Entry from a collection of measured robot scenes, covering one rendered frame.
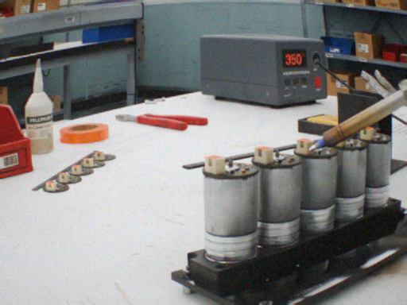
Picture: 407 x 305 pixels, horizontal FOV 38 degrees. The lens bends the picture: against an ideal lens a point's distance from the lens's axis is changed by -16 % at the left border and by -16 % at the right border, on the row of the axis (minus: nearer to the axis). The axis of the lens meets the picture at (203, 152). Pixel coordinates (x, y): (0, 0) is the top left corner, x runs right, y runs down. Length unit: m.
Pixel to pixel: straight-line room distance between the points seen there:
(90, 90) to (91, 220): 5.82
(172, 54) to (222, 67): 5.44
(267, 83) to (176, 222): 0.46
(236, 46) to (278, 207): 0.61
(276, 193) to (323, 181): 0.03
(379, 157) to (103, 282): 0.17
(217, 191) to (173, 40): 6.07
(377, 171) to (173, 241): 0.13
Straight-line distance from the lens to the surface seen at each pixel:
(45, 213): 0.46
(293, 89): 0.89
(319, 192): 0.34
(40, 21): 3.09
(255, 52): 0.88
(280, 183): 0.31
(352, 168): 0.35
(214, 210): 0.30
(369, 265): 0.32
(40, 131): 0.66
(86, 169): 0.58
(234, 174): 0.30
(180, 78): 6.34
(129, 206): 0.47
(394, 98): 0.31
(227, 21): 5.96
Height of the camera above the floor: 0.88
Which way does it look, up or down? 12 degrees down
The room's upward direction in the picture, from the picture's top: 2 degrees counter-clockwise
